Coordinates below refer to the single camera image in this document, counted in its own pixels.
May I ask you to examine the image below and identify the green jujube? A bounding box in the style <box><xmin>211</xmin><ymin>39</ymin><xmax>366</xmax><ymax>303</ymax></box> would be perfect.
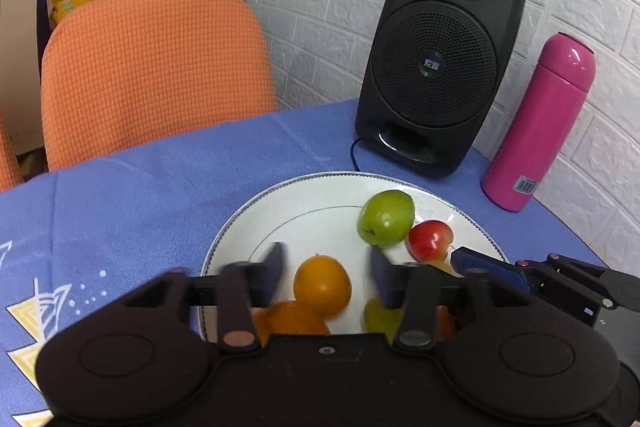
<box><xmin>363</xmin><ymin>298</ymin><xmax>405</xmax><ymax>333</ymax></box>
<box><xmin>356</xmin><ymin>190</ymin><xmax>417</xmax><ymax>248</ymax></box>

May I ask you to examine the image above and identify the white plate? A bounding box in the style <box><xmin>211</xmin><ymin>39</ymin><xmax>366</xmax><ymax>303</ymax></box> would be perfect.
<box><xmin>199</xmin><ymin>172</ymin><xmax>511</xmax><ymax>343</ymax></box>

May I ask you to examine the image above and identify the small red apple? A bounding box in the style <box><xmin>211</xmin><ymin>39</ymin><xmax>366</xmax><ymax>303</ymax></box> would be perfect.
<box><xmin>405</xmin><ymin>220</ymin><xmax>455</xmax><ymax>264</ymax></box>

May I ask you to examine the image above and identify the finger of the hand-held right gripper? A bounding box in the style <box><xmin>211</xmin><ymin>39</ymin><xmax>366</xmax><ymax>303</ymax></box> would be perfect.
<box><xmin>450</xmin><ymin>247</ymin><xmax>623</xmax><ymax>318</ymax></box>

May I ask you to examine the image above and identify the orange chair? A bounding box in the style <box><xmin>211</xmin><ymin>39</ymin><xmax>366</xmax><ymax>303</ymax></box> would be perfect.
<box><xmin>41</xmin><ymin>0</ymin><xmax>280</xmax><ymax>172</ymax></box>
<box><xmin>0</xmin><ymin>107</ymin><xmax>25</xmax><ymax>192</ymax></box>

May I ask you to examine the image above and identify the cardboard sheet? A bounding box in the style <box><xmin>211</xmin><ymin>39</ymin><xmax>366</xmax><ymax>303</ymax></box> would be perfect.
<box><xmin>0</xmin><ymin>0</ymin><xmax>51</xmax><ymax>155</ymax></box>

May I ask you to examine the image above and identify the black speaker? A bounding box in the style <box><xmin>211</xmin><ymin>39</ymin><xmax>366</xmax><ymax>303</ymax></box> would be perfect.
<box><xmin>354</xmin><ymin>0</ymin><xmax>528</xmax><ymax>178</ymax></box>

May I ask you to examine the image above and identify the blue printed tablecloth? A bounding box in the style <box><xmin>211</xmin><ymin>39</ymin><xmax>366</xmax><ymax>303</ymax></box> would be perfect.
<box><xmin>0</xmin><ymin>99</ymin><xmax>606</xmax><ymax>427</ymax></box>

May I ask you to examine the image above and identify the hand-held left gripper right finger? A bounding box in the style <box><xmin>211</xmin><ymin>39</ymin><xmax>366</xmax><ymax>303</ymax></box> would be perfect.
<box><xmin>369</xmin><ymin>246</ymin><xmax>506</xmax><ymax>351</ymax></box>

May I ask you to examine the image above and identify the small red-yellow fruit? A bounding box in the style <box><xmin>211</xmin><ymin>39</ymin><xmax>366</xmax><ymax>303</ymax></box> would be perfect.
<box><xmin>425</xmin><ymin>258</ymin><xmax>458</xmax><ymax>278</ymax></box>

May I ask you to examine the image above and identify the pink bottle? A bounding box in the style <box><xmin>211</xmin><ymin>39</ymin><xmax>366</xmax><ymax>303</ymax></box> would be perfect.
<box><xmin>481</xmin><ymin>33</ymin><xmax>597</xmax><ymax>212</ymax></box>

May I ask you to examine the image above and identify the small tangerine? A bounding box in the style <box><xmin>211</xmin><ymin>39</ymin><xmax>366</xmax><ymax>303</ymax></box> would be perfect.
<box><xmin>436</xmin><ymin>306</ymin><xmax>457</xmax><ymax>342</ymax></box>
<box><xmin>293</xmin><ymin>254</ymin><xmax>352</xmax><ymax>319</ymax></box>

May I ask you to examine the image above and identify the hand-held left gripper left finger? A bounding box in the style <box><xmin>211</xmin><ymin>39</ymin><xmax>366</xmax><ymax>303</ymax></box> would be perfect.
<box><xmin>120</xmin><ymin>242</ymin><xmax>289</xmax><ymax>354</ymax></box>

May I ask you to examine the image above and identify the large orange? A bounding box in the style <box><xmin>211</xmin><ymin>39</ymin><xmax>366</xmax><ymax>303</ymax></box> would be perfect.
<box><xmin>252</xmin><ymin>300</ymin><xmax>332</xmax><ymax>348</ymax></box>

